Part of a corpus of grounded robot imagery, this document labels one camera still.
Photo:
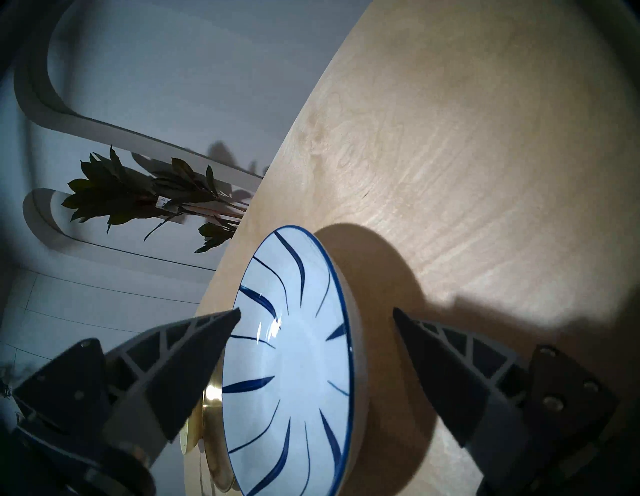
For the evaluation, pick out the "white plate with blue stripes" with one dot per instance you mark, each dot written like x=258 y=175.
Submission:
x=300 y=375

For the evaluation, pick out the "gold metal plate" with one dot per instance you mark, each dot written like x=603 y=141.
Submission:
x=215 y=450

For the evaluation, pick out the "tall green leafy plant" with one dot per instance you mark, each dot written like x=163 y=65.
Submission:
x=110 y=195

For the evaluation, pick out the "yellow floral ceramic plate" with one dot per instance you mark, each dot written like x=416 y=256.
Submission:
x=189 y=437

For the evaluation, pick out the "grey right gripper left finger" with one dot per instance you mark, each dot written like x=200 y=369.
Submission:
x=165 y=380

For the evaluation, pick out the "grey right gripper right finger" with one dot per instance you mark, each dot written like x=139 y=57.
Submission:
x=465 y=380

